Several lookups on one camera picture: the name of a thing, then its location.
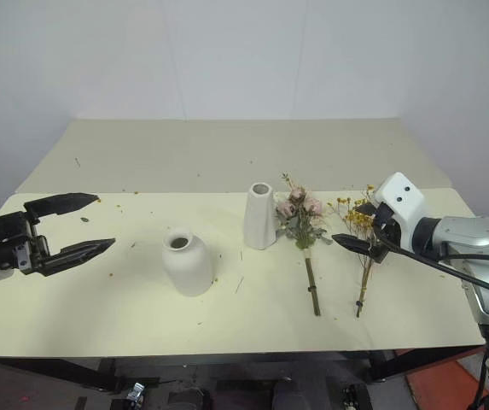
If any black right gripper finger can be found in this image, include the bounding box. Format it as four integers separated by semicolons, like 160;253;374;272
332;232;389;263
352;202;379;219

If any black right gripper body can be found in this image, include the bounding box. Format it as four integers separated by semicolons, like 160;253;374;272
371;203;403;263

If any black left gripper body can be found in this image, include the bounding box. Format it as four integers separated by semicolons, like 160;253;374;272
0;210;52;276

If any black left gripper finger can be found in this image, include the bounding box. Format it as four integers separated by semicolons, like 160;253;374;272
38;237;117;278
23;192;102;224

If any tall white ceramic vase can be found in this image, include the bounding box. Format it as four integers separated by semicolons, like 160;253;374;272
242;182;278;250

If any round white ceramic vase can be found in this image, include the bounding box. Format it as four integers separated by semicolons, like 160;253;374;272
160;226;217;298

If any yellow dried flower bouquet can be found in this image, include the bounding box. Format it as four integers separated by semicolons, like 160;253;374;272
326;184;378;319

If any pink dried flower bouquet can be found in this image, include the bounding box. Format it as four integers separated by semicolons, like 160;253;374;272
275;172;335;318

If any cream table cover sheet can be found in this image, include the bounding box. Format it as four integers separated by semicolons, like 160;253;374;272
13;118;457;196
0;186;486;358

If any silver caster wheel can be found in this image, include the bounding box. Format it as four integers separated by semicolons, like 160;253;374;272
125;381;145;403

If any red floor mat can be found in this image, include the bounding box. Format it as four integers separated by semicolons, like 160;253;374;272
405;348;489;410

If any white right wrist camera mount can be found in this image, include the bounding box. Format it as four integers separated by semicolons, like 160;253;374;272
371;172;427;254

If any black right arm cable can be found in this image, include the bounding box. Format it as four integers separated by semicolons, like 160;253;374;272
375;221;489;296

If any black metal table frame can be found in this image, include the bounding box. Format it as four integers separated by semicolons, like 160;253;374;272
0;345;485;410

